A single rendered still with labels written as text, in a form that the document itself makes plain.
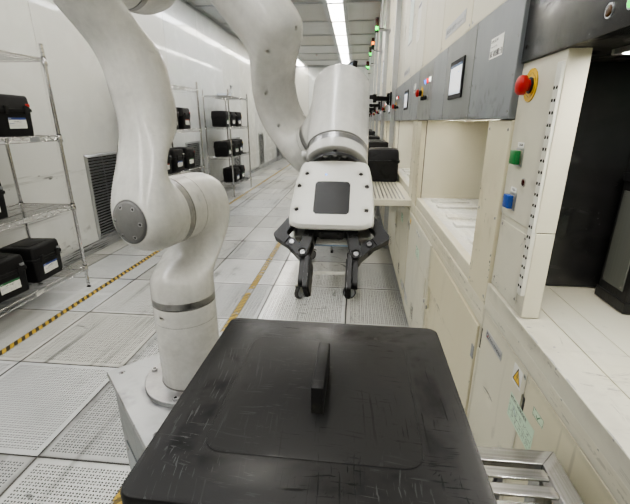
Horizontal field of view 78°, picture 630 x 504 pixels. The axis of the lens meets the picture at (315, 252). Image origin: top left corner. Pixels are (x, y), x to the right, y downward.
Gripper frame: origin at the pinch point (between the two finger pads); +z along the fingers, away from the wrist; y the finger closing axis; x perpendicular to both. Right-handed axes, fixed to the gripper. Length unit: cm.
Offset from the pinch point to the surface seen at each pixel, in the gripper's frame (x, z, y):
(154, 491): -8.2, 21.5, -11.3
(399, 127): 234, -250, 37
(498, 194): 44, -43, 38
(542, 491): 28.2, 20.7, 31.5
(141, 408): 35, 14, -37
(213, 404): -1.3, 14.6, -10.3
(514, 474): 30.1, 18.9, 28.5
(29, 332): 188, -32, -203
